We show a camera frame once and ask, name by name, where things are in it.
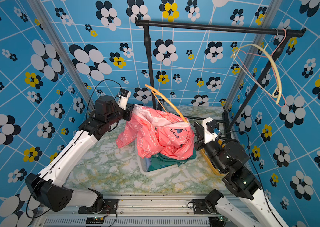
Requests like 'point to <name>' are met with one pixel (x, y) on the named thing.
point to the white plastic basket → (142, 164)
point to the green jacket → (160, 161)
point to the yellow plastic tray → (203, 154)
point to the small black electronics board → (94, 220)
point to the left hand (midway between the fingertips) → (134, 102)
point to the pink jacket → (155, 132)
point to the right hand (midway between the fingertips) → (200, 122)
